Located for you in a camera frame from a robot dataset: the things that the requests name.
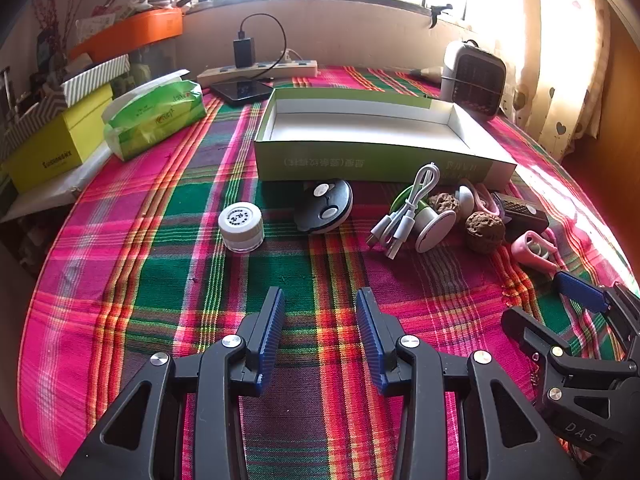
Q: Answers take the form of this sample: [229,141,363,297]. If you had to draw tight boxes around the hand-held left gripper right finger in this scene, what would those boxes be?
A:
[355,287,583,480]

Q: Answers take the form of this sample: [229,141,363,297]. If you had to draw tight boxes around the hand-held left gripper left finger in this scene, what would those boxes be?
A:
[60,287,286,480]

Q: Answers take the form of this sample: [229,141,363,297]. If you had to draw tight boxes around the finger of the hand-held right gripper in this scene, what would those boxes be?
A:
[555,271,640,361]
[501,306,640,403]

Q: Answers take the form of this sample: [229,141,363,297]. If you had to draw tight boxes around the black rectangular device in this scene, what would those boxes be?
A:
[492,191,550,243]

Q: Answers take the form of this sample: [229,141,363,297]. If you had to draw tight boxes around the small white jar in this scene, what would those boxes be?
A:
[218,202,263,253]

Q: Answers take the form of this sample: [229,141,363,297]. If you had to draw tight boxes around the brown walnut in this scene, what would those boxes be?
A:
[465,211,505,253]
[434,191,462,216]

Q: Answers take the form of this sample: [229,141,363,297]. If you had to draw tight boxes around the white usb cable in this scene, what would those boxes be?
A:
[370,162,443,260]

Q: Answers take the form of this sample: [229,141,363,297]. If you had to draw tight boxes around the green white spool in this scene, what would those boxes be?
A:
[390,185,457,254]

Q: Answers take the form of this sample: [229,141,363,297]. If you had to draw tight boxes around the black round device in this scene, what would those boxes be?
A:
[292,179,354,235]

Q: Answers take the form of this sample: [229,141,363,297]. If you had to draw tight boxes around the white egg-shaped object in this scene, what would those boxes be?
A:
[455,185,476,218]

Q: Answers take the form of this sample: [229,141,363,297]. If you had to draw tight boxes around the green white cardboard box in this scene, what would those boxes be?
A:
[253,87,518,183]

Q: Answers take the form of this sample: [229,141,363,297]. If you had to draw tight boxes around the plaid tablecloth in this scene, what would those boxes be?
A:
[17,64,636,480]

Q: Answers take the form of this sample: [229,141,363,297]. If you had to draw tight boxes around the wooden wardrobe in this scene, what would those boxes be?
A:
[565,10,640,186]

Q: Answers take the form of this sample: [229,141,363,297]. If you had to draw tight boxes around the small grey heater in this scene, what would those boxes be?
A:
[439,40,507,122]

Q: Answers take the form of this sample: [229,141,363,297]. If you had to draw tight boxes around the heart print curtain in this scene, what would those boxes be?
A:
[520,0,618,158]

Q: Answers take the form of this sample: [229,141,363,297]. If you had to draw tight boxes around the green tissue pack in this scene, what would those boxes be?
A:
[102,70,207,162]

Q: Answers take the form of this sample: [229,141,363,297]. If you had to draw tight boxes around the black phone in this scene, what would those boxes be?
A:
[209,77,277,107]

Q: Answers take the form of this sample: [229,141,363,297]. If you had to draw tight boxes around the white flat box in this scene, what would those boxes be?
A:
[0,160,108,223]

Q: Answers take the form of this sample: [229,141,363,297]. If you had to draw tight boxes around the white power strip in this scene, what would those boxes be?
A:
[196,59,319,86]

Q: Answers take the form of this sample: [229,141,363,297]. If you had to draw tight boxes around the black charger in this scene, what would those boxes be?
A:
[233,37,256,68]

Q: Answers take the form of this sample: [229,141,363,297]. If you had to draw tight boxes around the yellow box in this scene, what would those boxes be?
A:
[5,84,115,195]

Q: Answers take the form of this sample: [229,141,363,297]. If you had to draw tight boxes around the glass tank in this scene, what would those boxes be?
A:
[125,40,178,91]

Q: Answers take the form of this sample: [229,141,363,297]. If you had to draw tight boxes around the striped box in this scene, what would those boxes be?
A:
[10,55,132,136]

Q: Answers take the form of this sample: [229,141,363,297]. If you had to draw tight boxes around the orange box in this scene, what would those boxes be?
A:
[67,8,185,63]

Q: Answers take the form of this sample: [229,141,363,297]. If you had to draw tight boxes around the red flower branches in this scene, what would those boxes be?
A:
[32,0,88,61]

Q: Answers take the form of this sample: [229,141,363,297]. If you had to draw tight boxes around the black charger cable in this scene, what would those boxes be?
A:
[239,13,288,81]

